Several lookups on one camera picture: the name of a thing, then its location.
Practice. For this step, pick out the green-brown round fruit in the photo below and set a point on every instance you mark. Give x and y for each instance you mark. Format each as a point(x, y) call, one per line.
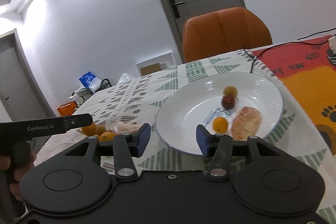
point(100, 129)

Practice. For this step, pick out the orange paper bag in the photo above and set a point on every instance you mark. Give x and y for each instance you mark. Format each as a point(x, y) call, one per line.
point(67, 109)

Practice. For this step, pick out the peeled pomelo segment front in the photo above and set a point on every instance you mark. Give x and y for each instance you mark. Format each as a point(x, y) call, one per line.
point(246, 123)

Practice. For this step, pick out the small red apple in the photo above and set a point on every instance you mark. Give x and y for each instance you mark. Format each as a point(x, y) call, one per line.
point(228, 102)

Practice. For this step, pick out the red orange cartoon mat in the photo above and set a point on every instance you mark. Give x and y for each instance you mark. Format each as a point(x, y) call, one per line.
point(307, 68)

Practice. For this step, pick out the small tangerine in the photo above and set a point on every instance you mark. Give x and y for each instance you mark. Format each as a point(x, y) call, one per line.
point(220, 125)

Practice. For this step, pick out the small green-brown fruit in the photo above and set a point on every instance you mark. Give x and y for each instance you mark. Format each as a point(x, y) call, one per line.
point(230, 91)

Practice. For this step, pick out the clear plastic bag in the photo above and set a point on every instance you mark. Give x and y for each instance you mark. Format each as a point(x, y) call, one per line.
point(125, 79)

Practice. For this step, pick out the large orange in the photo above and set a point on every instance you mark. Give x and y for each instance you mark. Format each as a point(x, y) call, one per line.
point(89, 130)
point(107, 136)

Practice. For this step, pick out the orange leather chair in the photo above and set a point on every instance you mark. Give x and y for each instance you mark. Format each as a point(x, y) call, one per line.
point(223, 31)

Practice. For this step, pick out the person's left hand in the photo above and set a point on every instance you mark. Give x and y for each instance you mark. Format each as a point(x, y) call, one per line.
point(14, 187)

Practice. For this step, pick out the white power adapter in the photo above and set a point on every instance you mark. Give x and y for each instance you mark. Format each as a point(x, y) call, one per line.
point(332, 44)

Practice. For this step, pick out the patterned white tablecloth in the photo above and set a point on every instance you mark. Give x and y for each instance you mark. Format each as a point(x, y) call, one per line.
point(139, 102)

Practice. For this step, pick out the black door handle lock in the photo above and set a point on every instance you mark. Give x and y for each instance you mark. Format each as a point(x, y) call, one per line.
point(174, 4)

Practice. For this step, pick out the white ceramic plate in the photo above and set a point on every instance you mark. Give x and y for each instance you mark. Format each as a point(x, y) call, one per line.
point(200, 102)

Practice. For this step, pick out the black metal rack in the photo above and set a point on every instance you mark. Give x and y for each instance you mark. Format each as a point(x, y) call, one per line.
point(82, 94)

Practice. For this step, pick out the peeled pomelo segment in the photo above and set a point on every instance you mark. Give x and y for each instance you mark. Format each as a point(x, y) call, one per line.
point(246, 123)
point(122, 128)

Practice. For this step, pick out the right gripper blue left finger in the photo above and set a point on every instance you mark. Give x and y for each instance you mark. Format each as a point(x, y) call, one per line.
point(126, 147)

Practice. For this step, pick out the blue plastic bag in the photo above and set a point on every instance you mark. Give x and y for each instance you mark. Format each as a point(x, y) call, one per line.
point(90, 81)

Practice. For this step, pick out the peeled pomelo segment back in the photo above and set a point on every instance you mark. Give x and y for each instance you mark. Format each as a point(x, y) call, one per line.
point(122, 128)

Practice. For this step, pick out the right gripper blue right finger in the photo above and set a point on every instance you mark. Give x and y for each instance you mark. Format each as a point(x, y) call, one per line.
point(219, 148)

